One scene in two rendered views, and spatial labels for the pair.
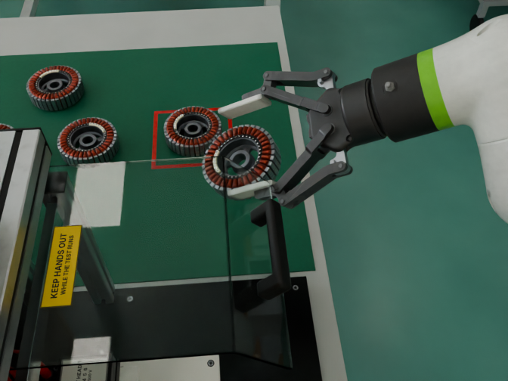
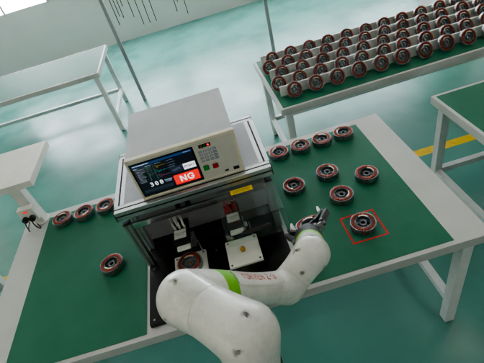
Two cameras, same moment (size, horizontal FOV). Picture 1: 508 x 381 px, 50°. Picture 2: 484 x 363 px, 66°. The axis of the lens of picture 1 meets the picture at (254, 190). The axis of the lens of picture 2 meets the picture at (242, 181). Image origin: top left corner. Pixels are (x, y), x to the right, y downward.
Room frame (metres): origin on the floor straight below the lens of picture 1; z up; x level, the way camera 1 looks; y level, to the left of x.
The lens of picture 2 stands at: (0.39, -0.96, 2.07)
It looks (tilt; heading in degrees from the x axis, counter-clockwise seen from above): 40 degrees down; 94
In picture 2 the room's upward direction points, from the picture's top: 17 degrees counter-clockwise
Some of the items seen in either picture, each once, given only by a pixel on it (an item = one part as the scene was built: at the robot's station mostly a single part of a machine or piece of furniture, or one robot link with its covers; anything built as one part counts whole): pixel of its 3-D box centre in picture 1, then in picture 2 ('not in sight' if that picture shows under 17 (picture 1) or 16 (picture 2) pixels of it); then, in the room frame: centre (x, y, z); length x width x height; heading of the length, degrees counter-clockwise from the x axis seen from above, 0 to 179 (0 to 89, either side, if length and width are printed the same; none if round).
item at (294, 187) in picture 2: not in sight; (294, 186); (0.53, 0.46, 0.77); 0.11 x 0.11 x 0.04
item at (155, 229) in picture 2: not in sight; (202, 199); (0.08, 0.36, 0.92); 0.66 x 0.01 x 0.30; 4
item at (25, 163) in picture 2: not in sight; (29, 202); (-0.85, 0.62, 0.98); 0.37 x 0.35 x 0.46; 4
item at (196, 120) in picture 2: not in sight; (183, 140); (0.09, 0.43, 1.22); 0.44 x 0.39 x 0.20; 4
